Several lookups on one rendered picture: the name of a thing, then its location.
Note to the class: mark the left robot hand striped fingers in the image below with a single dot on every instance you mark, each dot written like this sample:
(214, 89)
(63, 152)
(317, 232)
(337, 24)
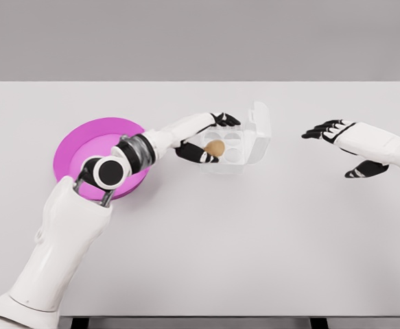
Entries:
(194, 125)

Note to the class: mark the pink round plate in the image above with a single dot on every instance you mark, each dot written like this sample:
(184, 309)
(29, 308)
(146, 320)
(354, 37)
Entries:
(79, 147)

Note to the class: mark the right robot hand striped fingers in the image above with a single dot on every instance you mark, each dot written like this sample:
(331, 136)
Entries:
(364, 140)

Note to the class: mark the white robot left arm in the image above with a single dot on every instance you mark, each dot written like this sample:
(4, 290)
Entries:
(66, 226)

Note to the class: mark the brown egg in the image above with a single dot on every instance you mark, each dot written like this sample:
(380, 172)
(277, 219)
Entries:
(217, 147)

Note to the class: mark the clear plastic egg box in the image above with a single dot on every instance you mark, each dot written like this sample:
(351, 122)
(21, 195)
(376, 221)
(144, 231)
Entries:
(259, 137)

